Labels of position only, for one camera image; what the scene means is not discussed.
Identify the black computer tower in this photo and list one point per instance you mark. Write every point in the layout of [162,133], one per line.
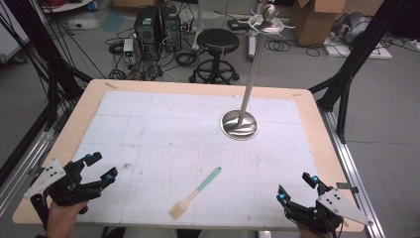
[147,26]
[171,28]

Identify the grey tape piece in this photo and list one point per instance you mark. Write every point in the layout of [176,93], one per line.
[347,187]

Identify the black metal frame stand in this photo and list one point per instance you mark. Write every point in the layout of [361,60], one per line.
[350,62]
[52,76]

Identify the aluminium rail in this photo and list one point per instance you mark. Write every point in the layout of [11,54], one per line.
[353,165]
[23,165]

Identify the small grey power supply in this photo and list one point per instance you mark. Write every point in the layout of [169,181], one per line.
[128,49]

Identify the white round table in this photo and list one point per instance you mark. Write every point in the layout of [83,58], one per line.
[66,6]

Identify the large cardboard box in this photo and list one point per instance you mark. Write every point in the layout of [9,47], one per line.
[317,23]

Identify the grey rounded device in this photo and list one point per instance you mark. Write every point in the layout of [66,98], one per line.
[355,28]

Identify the silver metal hook stand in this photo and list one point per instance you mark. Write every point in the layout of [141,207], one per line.
[251,79]

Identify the person's left hand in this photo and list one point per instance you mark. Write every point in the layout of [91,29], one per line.
[62,219]

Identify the white power strip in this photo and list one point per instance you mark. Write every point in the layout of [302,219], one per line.
[251,46]

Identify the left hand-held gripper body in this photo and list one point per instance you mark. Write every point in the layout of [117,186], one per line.
[71,190]

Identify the white grid paper mat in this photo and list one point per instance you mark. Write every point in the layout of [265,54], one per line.
[165,132]

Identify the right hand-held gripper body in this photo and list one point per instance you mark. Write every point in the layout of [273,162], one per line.
[325,211]

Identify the black round stool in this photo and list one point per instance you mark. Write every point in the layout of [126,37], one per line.
[218,41]

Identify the strip of beige tape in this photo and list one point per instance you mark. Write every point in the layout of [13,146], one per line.
[111,86]
[296,95]

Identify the white flat board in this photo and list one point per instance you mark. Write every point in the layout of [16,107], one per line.
[369,53]

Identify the person's right hand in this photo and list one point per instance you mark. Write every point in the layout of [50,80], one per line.
[313,234]

